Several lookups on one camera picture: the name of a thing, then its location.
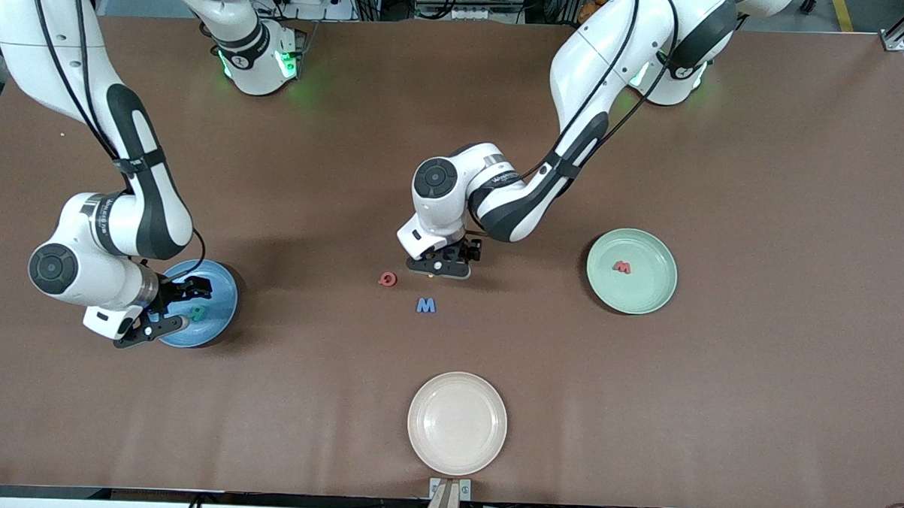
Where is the cream plate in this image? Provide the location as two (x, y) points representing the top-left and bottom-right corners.
(405, 370), (510, 479)

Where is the green plate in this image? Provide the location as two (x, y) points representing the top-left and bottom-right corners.
(585, 226), (680, 316)

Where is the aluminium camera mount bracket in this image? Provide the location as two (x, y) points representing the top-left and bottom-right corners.
(422, 476), (473, 508)

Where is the blue plate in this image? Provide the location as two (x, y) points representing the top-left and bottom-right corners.
(148, 257), (240, 350)

